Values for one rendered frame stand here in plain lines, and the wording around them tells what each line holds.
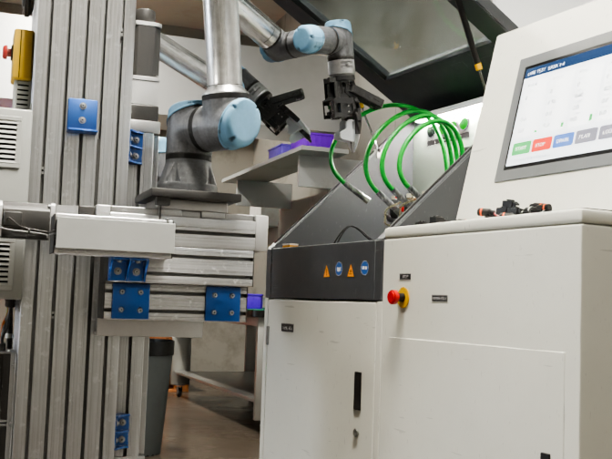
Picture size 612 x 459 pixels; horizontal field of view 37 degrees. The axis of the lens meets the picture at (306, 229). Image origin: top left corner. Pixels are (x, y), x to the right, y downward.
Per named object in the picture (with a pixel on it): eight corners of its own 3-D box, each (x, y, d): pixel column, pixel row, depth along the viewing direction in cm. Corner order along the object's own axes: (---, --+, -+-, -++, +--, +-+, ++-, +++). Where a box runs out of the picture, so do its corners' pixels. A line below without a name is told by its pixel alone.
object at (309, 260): (270, 298, 295) (271, 248, 297) (282, 298, 297) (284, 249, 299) (373, 300, 241) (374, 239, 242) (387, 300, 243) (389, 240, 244)
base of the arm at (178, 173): (163, 189, 222) (165, 148, 222) (151, 195, 236) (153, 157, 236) (224, 194, 227) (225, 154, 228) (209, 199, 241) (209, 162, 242)
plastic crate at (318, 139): (337, 150, 640) (337, 134, 641) (305, 147, 632) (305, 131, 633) (319, 157, 672) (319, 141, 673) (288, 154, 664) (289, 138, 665)
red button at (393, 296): (383, 307, 229) (384, 286, 229) (397, 308, 231) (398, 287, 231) (395, 308, 224) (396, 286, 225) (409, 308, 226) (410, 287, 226)
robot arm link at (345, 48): (316, 22, 255) (335, 25, 262) (319, 62, 256) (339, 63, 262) (337, 17, 250) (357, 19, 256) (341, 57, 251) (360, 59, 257)
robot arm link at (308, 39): (282, 57, 250) (310, 59, 258) (313, 51, 243) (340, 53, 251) (280, 28, 250) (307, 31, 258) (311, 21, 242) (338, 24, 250)
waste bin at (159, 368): (164, 444, 489) (168, 338, 493) (175, 459, 446) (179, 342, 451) (78, 445, 477) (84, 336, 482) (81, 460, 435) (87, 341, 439)
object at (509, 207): (467, 223, 218) (468, 199, 218) (503, 226, 223) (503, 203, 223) (534, 217, 197) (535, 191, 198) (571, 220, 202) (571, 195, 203)
